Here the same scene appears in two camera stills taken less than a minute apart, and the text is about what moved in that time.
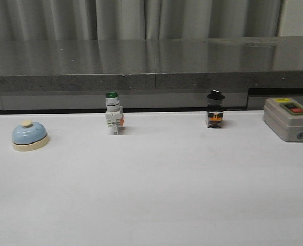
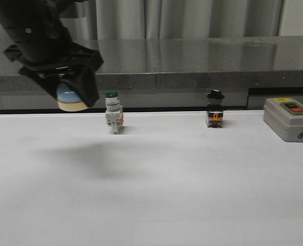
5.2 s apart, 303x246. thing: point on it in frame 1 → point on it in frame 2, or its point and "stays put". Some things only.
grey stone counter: x=148 y=74 stays put
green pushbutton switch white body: x=114 y=115 stays put
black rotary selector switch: x=214 y=115 stays put
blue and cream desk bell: x=29 y=136 → x=68 y=99
